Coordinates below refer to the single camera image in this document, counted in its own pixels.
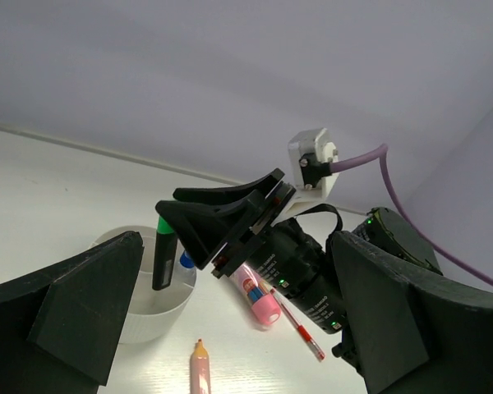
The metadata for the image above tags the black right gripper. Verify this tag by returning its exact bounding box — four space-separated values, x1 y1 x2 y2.
155 168 348 334

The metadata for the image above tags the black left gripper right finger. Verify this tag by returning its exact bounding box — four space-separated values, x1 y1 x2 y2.
331 231 493 393

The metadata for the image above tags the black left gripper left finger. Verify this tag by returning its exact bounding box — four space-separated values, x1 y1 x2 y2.
0 231 144 393

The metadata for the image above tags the black green highlighter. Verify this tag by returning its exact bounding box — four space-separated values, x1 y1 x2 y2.
152 217 177 291

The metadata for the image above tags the blue capped glue bottle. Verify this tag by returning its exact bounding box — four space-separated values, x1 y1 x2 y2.
173 251 196 288

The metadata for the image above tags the pink crayon bottle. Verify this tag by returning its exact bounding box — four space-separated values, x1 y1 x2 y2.
230 264 281 328

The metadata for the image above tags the white round pen holder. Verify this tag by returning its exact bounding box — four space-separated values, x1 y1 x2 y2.
90 226 196 344

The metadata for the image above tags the red gel pen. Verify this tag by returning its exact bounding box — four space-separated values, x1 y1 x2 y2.
270 288 325 362

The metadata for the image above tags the pink pencil-shaped highlighter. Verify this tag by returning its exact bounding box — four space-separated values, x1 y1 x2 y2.
190 338 211 394

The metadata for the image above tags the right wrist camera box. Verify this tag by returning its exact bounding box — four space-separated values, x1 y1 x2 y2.
277 128 339 222

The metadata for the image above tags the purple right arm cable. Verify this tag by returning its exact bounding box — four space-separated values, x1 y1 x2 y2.
331 143 493 296

